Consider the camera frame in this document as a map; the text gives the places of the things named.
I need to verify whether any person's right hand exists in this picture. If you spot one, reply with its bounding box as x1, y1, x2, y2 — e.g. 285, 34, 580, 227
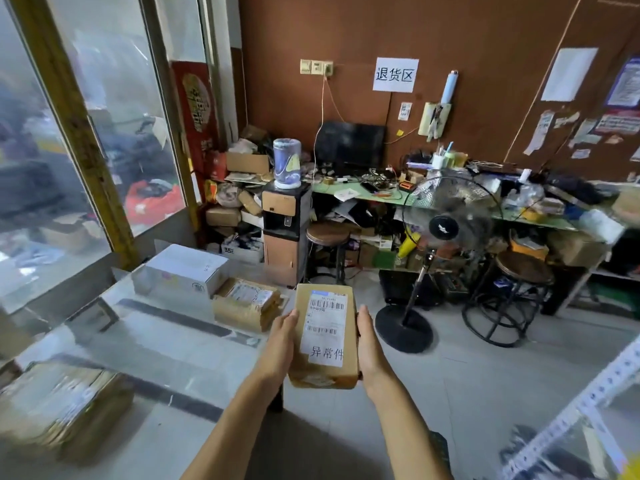
355, 304, 397, 397

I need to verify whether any person's left hand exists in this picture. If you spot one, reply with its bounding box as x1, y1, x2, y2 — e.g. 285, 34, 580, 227
253, 308, 300, 391

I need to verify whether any small taped cardboard parcel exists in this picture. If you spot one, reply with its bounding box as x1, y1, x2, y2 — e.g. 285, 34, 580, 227
211, 277, 282, 333

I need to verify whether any clear acrylic divider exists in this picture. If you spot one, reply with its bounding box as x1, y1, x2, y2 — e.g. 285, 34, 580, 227
47, 353, 225, 424
115, 298, 262, 349

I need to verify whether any white box parcel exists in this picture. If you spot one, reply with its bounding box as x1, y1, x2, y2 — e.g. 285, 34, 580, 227
131, 243, 230, 299

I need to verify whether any brown cardboard sign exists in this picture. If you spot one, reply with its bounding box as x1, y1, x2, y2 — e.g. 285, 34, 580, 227
63, 297, 121, 341

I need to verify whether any brown parcel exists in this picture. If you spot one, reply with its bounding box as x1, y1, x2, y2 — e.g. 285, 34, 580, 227
0, 362, 136, 465

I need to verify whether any person's right forearm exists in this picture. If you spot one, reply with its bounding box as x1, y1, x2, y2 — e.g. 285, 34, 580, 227
365, 373, 455, 480

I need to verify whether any person's left forearm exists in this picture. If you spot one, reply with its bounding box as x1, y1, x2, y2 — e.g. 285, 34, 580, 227
182, 373, 285, 480

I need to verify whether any black standing fan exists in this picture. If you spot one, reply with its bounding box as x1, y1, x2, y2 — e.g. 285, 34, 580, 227
373, 174, 503, 355

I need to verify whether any black white shoe box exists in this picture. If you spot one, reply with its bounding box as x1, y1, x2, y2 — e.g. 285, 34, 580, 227
221, 239, 265, 265

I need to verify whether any small water dispenser cabinet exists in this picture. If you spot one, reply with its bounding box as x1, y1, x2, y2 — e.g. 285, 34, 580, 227
261, 182, 313, 288

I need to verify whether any yellow plastic bottle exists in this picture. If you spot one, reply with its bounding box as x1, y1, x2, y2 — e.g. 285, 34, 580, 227
396, 232, 422, 261

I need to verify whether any round brown stool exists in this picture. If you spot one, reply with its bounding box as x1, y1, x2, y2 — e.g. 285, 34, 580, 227
305, 222, 351, 285

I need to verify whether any plain cardboard box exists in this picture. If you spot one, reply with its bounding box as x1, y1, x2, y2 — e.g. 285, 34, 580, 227
205, 206, 243, 228

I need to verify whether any cluttered green desk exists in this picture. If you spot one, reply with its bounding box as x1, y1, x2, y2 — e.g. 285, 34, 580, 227
312, 164, 626, 245

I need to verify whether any open cardboard box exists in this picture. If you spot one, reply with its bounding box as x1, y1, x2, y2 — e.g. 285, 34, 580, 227
225, 150, 271, 175

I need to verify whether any red cloth heap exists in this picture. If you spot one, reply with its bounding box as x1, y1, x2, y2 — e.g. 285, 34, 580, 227
125, 179, 186, 227

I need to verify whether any black monitor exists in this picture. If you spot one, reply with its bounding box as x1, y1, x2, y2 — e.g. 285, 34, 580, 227
315, 121, 387, 171

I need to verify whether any tall red box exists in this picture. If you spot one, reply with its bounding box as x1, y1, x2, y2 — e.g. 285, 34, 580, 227
171, 60, 221, 181

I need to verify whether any white paper sheet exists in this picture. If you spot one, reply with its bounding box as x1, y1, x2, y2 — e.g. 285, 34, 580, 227
541, 47, 599, 103

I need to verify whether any white wall tool holder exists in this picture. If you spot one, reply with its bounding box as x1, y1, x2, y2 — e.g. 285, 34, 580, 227
417, 69, 460, 143

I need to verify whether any beige wall socket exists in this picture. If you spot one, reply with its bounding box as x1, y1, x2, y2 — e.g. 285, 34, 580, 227
299, 58, 335, 77

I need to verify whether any white paper wall notice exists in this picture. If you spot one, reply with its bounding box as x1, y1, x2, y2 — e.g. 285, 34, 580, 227
372, 57, 420, 94

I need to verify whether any glass storefront with taped frame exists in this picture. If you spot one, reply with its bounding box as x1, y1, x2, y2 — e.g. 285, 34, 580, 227
0, 0, 221, 315

